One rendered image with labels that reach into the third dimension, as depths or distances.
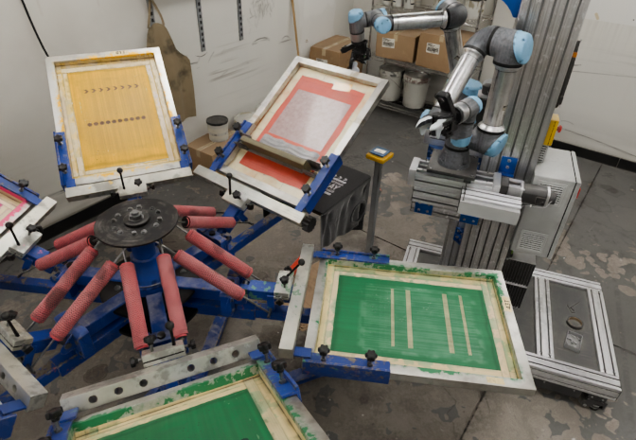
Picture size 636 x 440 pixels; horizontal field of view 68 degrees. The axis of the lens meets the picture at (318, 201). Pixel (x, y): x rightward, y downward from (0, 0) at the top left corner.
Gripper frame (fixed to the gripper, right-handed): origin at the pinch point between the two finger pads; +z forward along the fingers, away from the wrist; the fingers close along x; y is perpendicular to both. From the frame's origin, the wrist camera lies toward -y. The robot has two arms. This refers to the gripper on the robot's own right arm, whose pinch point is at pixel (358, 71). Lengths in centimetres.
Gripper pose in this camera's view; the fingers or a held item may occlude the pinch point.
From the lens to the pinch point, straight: 273.7
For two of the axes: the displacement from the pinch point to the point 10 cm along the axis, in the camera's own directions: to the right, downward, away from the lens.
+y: 8.0, 3.6, -4.8
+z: 1.5, 6.6, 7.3
